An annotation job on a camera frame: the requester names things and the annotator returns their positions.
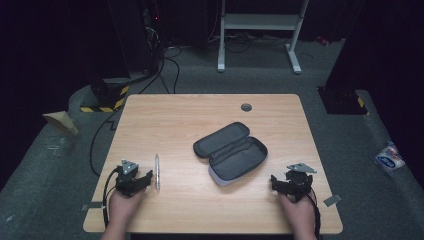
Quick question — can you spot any person's right hand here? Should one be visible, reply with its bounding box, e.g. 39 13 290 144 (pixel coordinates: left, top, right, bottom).
278 190 316 236

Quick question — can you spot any black floor cable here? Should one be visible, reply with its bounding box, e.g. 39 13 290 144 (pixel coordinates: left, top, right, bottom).
89 46 182 178

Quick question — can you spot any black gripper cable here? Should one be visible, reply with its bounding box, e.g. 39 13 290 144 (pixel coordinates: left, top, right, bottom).
102 167 120 230
305 189 322 240

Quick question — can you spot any grey tape strip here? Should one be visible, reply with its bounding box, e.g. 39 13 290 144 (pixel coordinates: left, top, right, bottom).
81 201 105 212
322 193 343 208

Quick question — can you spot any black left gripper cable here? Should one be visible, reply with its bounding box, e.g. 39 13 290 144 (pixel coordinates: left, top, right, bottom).
102 167 120 230

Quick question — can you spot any dark equipment tower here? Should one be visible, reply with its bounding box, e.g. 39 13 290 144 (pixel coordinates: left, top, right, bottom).
108 0 168 77

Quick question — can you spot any white metal stand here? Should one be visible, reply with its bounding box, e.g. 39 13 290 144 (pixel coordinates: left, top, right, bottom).
216 0 310 75

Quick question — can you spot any black yellow striped stand base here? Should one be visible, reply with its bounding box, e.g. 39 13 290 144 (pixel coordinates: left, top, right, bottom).
316 86 370 116
79 77 131 114

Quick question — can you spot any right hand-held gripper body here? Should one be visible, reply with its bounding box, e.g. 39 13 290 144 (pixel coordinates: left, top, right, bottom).
281 162 318 203

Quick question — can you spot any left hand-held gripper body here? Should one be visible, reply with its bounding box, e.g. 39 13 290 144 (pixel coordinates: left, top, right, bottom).
114 159 140 195

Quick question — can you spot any white and blue packet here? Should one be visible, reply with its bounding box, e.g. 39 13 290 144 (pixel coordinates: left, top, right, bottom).
374 140 407 173

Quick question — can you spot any person's left hand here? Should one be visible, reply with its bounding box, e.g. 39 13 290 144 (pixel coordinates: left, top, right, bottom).
107 187 147 231

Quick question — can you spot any black pencil case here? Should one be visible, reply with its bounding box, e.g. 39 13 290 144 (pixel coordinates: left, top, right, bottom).
192 121 269 187

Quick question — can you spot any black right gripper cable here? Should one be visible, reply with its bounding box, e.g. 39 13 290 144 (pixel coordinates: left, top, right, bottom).
305 189 322 240

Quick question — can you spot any tan cardboard piece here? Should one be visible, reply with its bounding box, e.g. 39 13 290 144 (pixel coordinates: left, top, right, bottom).
42 110 80 136

